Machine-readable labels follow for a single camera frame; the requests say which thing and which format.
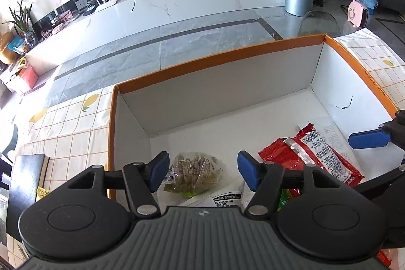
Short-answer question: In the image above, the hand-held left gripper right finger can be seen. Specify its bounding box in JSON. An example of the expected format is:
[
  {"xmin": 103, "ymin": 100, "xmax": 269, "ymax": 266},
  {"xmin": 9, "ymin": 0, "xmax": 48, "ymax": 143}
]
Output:
[{"xmin": 237, "ymin": 150, "xmax": 352, "ymax": 216}]

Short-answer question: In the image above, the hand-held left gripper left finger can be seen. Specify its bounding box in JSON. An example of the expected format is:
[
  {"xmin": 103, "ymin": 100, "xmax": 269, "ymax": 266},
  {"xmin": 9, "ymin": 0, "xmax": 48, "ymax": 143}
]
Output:
[{"xmin": 65, "ymin": 151, "xmax": 170, "ymax": 216}]

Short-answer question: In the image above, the pink floral box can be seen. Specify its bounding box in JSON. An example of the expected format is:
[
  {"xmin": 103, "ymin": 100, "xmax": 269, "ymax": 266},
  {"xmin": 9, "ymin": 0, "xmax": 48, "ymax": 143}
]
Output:
[{"xmin": 57, "ymin": 11, "xmax": 74, "ymax": 25}]

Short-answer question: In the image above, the brown bread clear packet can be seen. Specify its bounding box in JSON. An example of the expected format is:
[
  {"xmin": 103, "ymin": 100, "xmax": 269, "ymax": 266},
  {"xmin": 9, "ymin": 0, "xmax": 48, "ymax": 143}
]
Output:
[{"xmin": 164, "ymin": 152, "xmax": 224, "ymax": 196}]

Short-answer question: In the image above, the pink storage box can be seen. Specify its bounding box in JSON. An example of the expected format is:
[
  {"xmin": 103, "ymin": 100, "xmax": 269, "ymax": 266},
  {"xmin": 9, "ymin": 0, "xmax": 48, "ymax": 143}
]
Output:
[{"xmin": 17, "ymin": 65, "xmax": 39, "ymax": 93}]

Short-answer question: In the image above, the green plant in glass vase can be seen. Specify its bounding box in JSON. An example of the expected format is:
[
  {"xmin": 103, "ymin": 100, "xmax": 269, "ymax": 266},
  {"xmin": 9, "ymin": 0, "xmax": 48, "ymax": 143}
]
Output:
[{"xmin": 3, "ymin": 0, "xmax": 39, "ymax": 47}]

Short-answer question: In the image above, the clear plastic chair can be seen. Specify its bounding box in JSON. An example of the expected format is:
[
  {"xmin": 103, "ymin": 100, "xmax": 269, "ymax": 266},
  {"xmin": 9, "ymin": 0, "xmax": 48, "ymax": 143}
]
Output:
[{"xmin": 298, "ymin": 10, "xmax": 341, "ymax": 37}]

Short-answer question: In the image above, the orange cardboard box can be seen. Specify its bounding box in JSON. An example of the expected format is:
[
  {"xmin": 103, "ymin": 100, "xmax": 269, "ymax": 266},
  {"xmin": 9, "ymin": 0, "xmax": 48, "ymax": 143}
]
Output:
[{"xmin": 108, "ymin": 34, "xmax": 400, "ymax": 207}]

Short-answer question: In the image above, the blue bag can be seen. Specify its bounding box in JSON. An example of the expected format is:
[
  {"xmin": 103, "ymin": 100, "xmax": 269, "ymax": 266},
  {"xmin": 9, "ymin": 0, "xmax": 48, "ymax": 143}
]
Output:
[{"xmin": 6, "ymin": 36, "xmax": 26, "ymax": 53}]

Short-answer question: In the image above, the black book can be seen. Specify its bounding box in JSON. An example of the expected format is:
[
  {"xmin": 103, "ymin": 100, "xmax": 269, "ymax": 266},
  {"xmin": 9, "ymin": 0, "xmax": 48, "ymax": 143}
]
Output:
[{"xmin": 6, "ymin": 154, "xmax": 50, "ymax": 243}]

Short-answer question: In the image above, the brown round vase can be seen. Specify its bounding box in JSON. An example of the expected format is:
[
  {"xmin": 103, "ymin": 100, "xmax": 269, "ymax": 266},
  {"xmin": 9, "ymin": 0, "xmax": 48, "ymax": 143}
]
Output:
[{"xmin": 0, "ymin": 31, "xmax": 20, "ymax": 66}]

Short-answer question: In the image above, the white barcode snack packet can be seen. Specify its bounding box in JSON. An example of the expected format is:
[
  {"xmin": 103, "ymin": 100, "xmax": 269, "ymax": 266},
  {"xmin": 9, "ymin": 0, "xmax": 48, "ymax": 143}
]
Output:
[{"xmin": 177, "ymin": 191, "xmax": 244, "ymax": 208}]

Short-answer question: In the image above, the pink heater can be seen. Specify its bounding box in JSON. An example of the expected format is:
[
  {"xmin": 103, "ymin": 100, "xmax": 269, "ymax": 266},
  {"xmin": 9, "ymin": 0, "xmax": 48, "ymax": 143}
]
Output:
[{"xmin": 347, "ymin": 0, "xmax": 370, "ymax": 28}]

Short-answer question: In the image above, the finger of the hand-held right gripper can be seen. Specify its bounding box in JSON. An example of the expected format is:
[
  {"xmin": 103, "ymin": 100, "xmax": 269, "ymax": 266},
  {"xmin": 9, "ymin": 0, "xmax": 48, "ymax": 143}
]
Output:
[
  {"xmin": 348, "ymin": 110, "xmax": 405, "ymax": 150},
  {"xmin": 359, "ymin": 162, "xmax": 405, "ymax": 203}
]

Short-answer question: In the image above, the dark chair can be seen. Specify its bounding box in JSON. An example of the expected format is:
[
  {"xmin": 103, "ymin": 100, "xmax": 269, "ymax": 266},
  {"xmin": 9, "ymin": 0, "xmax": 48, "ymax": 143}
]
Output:
[{"xmin": 0, "ymin": 123, "xmax": 19, "ymax": 183}]

